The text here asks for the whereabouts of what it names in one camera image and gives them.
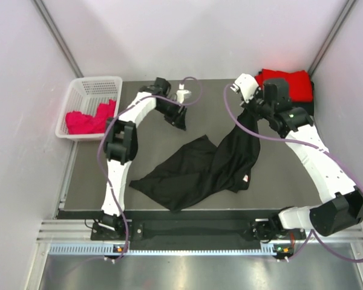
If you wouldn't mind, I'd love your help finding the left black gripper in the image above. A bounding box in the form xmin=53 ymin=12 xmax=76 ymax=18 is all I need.
xmin=155 ymin=100 xmax=188 ymax=132

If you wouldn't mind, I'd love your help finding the black t-shirt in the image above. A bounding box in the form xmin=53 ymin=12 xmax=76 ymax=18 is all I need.
xmin=257 ymin=71 xmax=316 ymax=116
xmin=129 ymin=126 xmax=261 ymax=213

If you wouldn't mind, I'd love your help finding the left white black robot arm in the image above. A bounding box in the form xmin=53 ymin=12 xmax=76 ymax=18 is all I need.
xmin=97 ymin=77 xmax=191 ymax=240

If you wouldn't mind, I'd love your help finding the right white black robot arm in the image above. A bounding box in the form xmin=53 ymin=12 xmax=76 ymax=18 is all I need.
xmin=233 ymin=74 xmax=363 ymax=239

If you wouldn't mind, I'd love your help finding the red folded t-shirt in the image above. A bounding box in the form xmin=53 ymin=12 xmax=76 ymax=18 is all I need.
xmin=253 ymin=69 xmax=313 ymax=104

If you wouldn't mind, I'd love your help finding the black folded t-shirt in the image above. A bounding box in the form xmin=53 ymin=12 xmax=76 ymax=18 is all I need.
xmin=257 ymin=71 xmax=316 ymax=116

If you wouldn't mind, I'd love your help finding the white plastic basket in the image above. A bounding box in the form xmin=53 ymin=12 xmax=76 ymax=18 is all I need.
xmin=55 ymin=76 xmax=123 ymax=141

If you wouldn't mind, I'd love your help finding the pink crumpled t-shirt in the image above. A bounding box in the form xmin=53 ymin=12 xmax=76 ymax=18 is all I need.
xmin=65 ymin=99 xmax=117 ymax=135

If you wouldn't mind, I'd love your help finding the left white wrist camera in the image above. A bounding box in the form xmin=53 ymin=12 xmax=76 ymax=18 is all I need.
xmin=175 ymin=84 xmax=192 ymax=103

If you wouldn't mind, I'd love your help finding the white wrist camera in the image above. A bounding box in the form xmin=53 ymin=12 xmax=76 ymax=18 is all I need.
xmin=231 ymin=73 xmax=260 ymax=103
xmin=175 ymin=84 xmax=192 ymax=103

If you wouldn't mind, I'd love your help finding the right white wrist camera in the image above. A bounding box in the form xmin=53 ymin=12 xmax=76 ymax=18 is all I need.
xmin=231 ymin=73 xmax=260 ymax=103

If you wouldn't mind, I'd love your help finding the right aluminium corner post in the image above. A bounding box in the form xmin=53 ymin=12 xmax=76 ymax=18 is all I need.
xmin=307 ymin=0 xmax=358 ymax=77

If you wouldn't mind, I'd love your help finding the aluminium corner post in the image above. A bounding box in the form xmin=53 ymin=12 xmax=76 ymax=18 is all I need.
xmin=307 ymin=0 xmax=358 ymax=77
xmin=31 ymin=0 xmax=83 ymax=78

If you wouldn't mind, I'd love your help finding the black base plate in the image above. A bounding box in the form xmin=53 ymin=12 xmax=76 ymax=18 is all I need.
xmin=90 ymin=219 xmax=305 ymax=243

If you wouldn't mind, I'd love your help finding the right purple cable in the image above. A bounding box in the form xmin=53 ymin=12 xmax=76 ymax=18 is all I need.
xmin=223 ymin=83 xmax=363 ymax=263

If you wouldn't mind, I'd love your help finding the left aluminium corner post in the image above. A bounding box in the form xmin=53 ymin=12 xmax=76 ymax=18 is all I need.
xmin=31 ymin=0 xmax=83 ymax=78

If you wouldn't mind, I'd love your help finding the grey slotted cable duct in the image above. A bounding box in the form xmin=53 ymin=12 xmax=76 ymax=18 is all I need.
xmin=49 ymin=243 xmax=292 ymax=256

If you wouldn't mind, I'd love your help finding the aluminium frame rail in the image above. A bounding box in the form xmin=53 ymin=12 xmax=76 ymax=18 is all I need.
xmin=36 ymin=219 xmax=363 ymax=243

